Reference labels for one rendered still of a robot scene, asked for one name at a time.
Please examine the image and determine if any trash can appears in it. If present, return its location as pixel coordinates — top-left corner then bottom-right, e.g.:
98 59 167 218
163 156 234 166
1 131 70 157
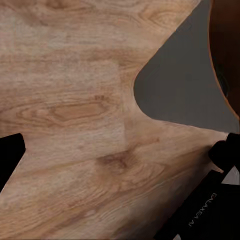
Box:
133 0 240 135

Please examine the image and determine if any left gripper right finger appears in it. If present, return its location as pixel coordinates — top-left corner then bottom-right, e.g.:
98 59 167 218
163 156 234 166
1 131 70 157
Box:
224 132 240 172

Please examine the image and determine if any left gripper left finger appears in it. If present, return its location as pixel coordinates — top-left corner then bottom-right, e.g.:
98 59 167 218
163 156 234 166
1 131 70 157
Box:
0 133 26 192

